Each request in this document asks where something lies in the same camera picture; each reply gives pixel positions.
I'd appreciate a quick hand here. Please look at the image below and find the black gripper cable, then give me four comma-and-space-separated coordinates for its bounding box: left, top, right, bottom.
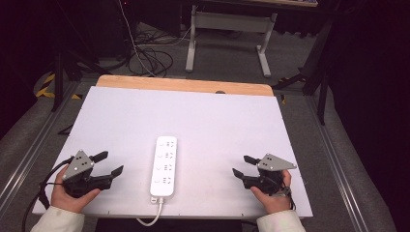
272, 180, 297, 211
20, 156, 75, 232

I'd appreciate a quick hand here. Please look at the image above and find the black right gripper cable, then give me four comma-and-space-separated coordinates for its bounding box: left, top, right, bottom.
272, 180, 297, 211

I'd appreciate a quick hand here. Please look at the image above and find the white metal desk frame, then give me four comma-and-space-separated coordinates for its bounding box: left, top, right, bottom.
185, 4, 278, 78

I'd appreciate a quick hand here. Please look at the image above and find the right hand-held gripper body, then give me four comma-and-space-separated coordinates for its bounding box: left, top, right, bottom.
242, 153, 298, 196

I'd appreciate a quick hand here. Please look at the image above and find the white power strip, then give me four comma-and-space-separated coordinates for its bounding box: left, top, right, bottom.
149, 135, 178, 198

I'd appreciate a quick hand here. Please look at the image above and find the black metal stand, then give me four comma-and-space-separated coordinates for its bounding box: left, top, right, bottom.
272, 13, 337, 126

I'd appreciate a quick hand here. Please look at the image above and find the wooden table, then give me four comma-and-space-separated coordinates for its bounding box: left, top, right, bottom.
96, 74, 275, 97

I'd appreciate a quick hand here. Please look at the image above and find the black floor cable bundle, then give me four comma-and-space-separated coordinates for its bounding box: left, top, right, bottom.
127, 30, 175, 78

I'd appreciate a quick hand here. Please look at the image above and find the white power strip cable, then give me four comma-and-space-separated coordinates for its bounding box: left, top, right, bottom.
135, 196, 165, 227

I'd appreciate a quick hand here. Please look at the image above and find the thin white floor cable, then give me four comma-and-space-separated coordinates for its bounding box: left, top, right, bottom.
117, 0, 158, 77

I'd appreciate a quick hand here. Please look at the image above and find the aluminium floor rail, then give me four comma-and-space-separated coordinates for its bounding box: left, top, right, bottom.
304, 96, 371, 232
0, 81, 80, 207

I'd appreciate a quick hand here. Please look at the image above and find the wooden desk top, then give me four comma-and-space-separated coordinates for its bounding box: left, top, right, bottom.
206, 0, 320, 8

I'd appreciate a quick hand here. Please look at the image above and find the person's left hand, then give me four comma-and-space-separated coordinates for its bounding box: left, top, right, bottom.
50, 164, 103, 215

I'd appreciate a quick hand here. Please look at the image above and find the white cover board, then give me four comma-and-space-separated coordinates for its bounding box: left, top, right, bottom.
32, 85, 314, 220

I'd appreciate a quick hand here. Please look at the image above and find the yellow black floor tape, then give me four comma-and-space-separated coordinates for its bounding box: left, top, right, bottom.
34, 72, 83, 101

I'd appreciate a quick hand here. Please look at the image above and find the person's right hand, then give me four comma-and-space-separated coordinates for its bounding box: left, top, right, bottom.
249, 169, 294, 216

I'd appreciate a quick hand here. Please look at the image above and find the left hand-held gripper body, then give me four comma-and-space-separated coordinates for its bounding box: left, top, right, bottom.
61, 150, 114, 199

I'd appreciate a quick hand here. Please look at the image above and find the black tripod stand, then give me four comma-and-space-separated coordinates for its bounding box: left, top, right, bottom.
47, 0, 112, 112

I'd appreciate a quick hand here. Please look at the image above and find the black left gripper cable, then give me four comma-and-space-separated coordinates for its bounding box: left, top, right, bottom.
20, 156, 75, 232

